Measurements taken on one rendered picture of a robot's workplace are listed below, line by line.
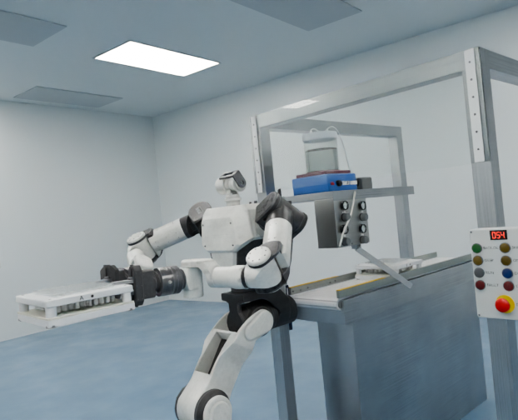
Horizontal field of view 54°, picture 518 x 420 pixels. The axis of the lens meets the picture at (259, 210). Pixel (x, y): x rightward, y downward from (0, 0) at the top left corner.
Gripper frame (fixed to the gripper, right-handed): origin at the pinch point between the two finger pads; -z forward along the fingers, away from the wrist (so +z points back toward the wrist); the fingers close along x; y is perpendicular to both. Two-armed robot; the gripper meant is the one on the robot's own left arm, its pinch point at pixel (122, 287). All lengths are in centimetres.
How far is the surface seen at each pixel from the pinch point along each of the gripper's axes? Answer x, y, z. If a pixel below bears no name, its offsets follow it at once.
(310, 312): 25, 25, 91
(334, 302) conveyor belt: 19, 9, 91
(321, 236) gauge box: -8, 10, 88
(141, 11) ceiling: -190, 226, 109
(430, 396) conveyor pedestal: 78, 20, 160
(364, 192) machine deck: -25, 5, 110
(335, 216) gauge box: -16, 2, 89
